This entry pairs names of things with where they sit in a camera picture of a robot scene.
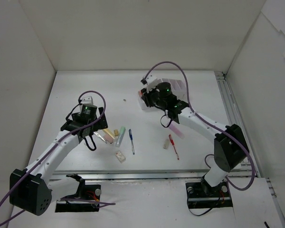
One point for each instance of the beige eraser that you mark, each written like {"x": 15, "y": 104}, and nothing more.
{"x": 166, "y": 144}

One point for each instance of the red pen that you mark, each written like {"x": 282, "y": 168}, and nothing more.
{"x": 173, "y": 144}

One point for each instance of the small scissors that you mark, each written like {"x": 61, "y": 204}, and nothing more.
{"x": 100, "y": 137}

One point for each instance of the aluminium front rail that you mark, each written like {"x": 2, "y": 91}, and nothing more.
{"x": 129, "y": 174}

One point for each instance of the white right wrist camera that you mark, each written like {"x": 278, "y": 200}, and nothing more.
{"x": 149, "y": 82}

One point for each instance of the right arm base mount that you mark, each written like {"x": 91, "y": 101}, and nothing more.
{"x": 203, "y": 198}

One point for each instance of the green capped marker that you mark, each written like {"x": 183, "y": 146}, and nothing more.
{"x": 120, "y": 137}

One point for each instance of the small tan eraser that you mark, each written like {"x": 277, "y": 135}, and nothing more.
{"x": 116, "y": 133}

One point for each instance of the pink eraser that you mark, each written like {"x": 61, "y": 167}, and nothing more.
{"x": 109, "y": 138}

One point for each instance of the pink white desk organizer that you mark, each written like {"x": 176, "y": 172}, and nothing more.
{"x": 173, "y": 93}

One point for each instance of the aluminium side rail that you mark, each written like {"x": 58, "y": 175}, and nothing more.
{"x": 234, "y": 117}

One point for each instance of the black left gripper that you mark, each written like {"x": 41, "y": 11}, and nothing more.
{"x": 102, "y": 118}

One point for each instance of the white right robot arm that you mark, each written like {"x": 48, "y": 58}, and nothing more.
{"x": 230, "y": 147}

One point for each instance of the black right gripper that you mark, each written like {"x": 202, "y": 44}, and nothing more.
{"x": 147, "y": 98}

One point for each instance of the purple highlighter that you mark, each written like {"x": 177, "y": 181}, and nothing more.
{"x": 175, "y": 129}

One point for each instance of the yellow ruler strip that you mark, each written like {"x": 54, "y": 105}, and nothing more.
{"x": 110, "y": 133}

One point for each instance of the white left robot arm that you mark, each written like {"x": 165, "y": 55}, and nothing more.
{"x": 31, "y": 189}

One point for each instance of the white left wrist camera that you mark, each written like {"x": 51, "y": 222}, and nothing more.
{"x": 87, "y": 100}

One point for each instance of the blue pen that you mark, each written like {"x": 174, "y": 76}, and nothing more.
{"x": 131, "y": 139}

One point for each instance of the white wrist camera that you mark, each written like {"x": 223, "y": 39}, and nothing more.
{"x": 149, "y": 82}
{"x": 87, "y": 100}

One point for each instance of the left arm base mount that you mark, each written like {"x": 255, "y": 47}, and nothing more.
{"x": 84, "y": 193}

